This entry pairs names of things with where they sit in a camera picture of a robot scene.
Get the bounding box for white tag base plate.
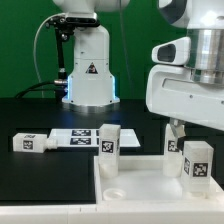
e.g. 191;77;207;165
49;129;140;147

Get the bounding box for black base cables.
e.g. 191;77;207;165
14;79;69;100

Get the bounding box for black camera stand pole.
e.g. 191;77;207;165
55;28;68;101

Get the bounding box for white square tabletop tray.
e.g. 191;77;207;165
94;156;224;203

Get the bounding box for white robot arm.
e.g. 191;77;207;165
53;0;224;135

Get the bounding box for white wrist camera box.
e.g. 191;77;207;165
151;37;191;66

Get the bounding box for black camera on stand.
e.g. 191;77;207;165
46;13;100;28

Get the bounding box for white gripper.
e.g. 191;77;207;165
146;65;224;150

